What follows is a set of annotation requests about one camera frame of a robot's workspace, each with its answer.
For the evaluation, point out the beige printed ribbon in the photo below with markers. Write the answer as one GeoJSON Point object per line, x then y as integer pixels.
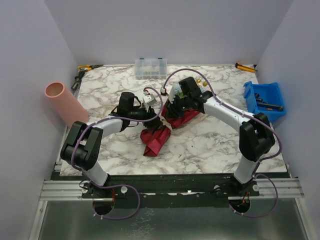
{"type": "Point", "coordinates": [185, 125]}

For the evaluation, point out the yellow handled pliers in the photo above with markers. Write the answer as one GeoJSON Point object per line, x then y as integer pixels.
{"type": "Point", "coordinates": [87, 68]}

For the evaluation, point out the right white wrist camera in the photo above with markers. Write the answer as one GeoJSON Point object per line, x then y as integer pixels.
{"type": "Point", "coordinates": [173, 90]}

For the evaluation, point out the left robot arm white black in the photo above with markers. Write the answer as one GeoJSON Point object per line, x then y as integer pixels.
{"type": "Point", "coordinates": [82, 145]}

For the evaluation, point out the black tool in bin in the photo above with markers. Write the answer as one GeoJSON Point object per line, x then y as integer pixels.
{"type": "Point", "coordinates": [261, 103]}

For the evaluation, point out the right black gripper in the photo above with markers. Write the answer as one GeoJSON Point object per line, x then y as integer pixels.
{"type": "Point", "coordinates": [173, 104]}

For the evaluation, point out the blue plastic bin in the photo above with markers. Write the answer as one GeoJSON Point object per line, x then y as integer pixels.
{"type": "Point", "coordinates": [270, 93]}

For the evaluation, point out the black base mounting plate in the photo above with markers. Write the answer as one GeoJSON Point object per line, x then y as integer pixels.
{"type": "Point", "coordinates": [170, 191]}

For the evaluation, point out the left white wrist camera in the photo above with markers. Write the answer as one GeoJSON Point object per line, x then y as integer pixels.
{"type": "Point", "coordinates": [148, 100]}

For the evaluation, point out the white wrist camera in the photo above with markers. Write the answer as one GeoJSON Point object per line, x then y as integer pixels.
{"type": "Point", "coordinates": [148, 100]}
{"type": "Point", "coordinates": [173, 90]}

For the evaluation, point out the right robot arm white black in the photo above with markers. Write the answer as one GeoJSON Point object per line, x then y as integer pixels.
{"type": "Point", "coordinates": [255, 135]}

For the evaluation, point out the aluminium extrusion rail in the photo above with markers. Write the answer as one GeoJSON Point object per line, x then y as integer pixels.
{"type": "Point", "coordinates": [287, 188]}

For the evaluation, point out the pink cylindrical vase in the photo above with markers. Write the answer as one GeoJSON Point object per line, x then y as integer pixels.
{"type": "Point", "coordinates": [65, 103]}

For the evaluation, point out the yellow black utility knife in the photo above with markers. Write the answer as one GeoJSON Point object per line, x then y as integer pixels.
{"type": "Point", "coordinates": [245, 68]}

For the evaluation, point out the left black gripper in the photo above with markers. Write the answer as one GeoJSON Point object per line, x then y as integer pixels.
{"type": "Point", "coordinates": [152, 123]}

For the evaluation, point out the clear plastic organizer box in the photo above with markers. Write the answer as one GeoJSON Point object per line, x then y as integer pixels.
{"type": "Point", "coordinates": [150, 68]}

